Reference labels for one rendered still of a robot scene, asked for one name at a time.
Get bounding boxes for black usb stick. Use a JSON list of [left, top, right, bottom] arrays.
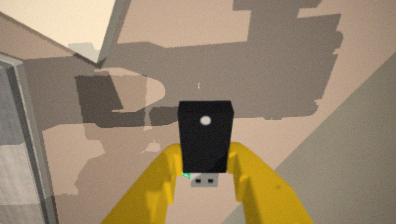
[[177, 101, 234, 187]]

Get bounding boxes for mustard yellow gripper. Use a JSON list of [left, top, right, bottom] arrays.
[[100, 142, 314, 224]]

